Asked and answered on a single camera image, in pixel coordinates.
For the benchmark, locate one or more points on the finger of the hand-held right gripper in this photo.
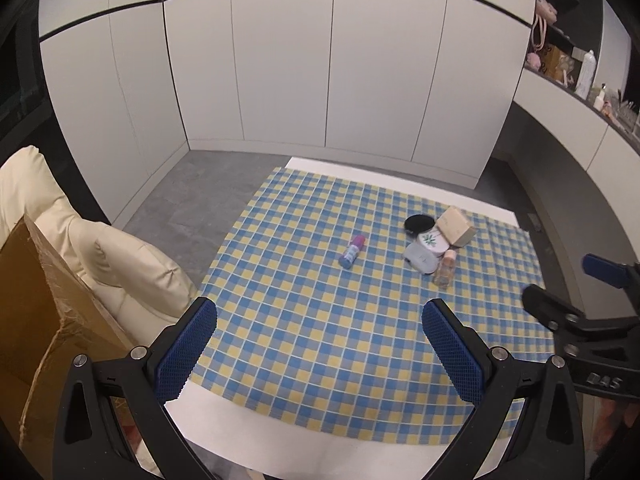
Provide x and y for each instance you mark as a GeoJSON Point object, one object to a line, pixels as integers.
{"type": "Point", "coordinates": [550, 307]}
{"type": "Point", "coordinates": [607, 269]}

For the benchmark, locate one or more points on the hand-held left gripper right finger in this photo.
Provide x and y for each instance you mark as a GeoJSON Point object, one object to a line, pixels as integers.
{"type": "Point", "coordinates": [452, 355]}

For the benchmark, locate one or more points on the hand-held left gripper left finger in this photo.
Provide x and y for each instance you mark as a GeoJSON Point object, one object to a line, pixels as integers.
{"type": "Point", "coordinates": [187, 350]}

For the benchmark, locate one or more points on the clear bottle pink cap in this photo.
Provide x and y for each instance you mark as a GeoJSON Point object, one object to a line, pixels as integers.
{"type": "Point", "coordinates": [445, 272]}

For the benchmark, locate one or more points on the clear plastic container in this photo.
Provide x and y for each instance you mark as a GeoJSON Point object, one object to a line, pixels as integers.
{"type": "Point", "coordinates": [422, 260]}

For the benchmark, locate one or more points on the white round compact green print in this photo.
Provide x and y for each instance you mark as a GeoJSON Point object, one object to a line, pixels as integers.
{"type": "Point", "coordinates": [431, 242]}

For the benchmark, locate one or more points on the beige carton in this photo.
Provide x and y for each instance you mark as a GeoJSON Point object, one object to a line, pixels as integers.
{"type": "Point", "coordinates": [455, 225]}

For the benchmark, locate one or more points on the black round lid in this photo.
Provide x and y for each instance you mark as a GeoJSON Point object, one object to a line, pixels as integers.
{"type": "Point", "coordinates": [417, 222]}

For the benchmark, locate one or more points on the small purple blue bottle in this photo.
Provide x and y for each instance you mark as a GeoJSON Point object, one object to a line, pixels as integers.
{"type": "Point", "coordinates": [351, 251]}

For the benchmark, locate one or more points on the brown cardboard box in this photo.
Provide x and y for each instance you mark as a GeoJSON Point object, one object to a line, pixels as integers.
{"type": "Point", "coordinates": [30, 310]}

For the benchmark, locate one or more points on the blue yellow checked tablecloth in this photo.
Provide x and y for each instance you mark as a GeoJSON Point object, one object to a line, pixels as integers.
{"type": "Point", "coordinates": [310, 320]}

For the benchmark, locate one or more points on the cream padded armchair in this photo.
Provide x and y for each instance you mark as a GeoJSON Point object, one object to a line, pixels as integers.
{"type": "Point", "coordinates": [100, 255]}

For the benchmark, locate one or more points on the clear drawer organizer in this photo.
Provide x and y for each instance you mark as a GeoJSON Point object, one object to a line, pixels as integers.
{"type": "Point", "coordinates": [627, 117]}

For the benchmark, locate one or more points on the small white pump bottle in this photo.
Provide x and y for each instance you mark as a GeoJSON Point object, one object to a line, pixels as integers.
{"type": "Point", "coordinates": [600, 100]}

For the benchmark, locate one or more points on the white spray bottle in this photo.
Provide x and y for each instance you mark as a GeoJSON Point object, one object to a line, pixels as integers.
{"type": "Point", "coordinates": [586, 74]}

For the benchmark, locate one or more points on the brown paw print box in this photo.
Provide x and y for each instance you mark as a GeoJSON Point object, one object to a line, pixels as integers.
{"type": "Point", "coordinates": [554, 60]}

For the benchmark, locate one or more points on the small pink plush toy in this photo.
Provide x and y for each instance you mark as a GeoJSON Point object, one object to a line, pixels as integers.
{"type": "Point", "coordinates": [534, 60]}

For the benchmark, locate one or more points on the pink plush bag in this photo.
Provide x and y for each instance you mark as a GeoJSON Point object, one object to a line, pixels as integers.
{"type": "Point", "coordinates": [544, 10]}

